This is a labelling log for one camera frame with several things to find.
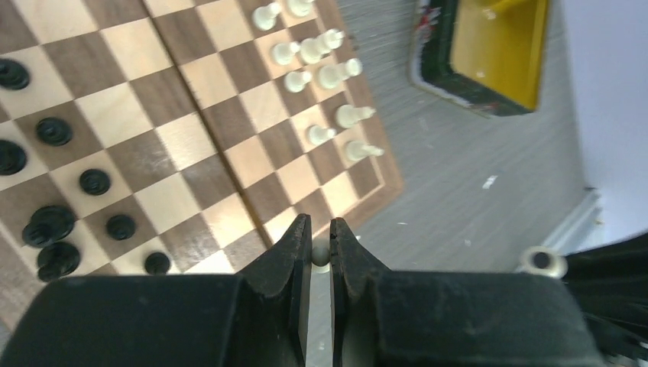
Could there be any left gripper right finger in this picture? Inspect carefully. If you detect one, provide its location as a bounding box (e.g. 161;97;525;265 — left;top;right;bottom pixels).
329;218;604;366

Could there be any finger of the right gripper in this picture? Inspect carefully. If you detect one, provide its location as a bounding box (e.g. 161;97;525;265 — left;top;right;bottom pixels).
562;233;647;361

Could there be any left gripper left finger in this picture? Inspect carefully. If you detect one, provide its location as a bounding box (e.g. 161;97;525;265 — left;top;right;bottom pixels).
1;214;313;366

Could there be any wooden chess board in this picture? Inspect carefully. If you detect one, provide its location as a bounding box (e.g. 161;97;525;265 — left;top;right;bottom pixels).
1;1;403;329

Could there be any gold tin tray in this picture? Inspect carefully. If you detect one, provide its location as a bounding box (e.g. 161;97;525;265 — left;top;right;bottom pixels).
408;0;551;117

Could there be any white piece aside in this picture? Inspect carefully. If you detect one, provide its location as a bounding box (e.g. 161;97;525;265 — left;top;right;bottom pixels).
520;246;568;279

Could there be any black chess pawn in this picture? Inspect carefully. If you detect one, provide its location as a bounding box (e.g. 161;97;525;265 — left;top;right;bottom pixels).
35;117;73;147
105;214;137;241
144;252;171;275
79;168;112;196
0;58;31;90

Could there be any black chess rook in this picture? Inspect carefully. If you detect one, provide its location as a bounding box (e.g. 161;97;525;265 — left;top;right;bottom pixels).
37;242;81;283

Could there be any black chess knight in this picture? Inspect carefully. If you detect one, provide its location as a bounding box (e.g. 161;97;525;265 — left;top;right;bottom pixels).
21;205;76;248

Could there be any black chess bishop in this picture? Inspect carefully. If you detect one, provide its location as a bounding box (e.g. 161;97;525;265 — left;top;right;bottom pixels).
0;139;28;176

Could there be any white knight in tin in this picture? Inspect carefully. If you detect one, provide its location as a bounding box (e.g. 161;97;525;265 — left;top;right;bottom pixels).
335;104;376;128

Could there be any white bishop in tin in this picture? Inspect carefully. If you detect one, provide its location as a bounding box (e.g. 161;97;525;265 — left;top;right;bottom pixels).
299;28;345;64

